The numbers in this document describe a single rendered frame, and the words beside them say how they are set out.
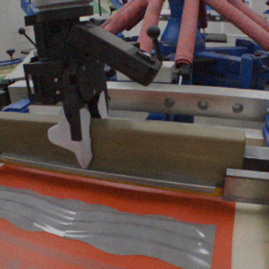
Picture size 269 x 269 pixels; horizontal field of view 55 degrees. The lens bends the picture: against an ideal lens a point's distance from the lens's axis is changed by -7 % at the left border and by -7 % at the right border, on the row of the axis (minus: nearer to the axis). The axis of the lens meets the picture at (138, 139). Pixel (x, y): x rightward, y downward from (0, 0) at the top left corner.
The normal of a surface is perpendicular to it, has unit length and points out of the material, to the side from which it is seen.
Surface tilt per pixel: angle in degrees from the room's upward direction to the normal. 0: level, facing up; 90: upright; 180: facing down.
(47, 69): 90
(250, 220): 0
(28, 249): 0
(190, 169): 90
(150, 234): 32
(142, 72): 89
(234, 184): 90
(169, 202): 0
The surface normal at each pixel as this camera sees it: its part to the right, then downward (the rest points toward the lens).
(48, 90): -0.29, 0.46
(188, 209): -0.04, -0.88
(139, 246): -0.21, -0.50
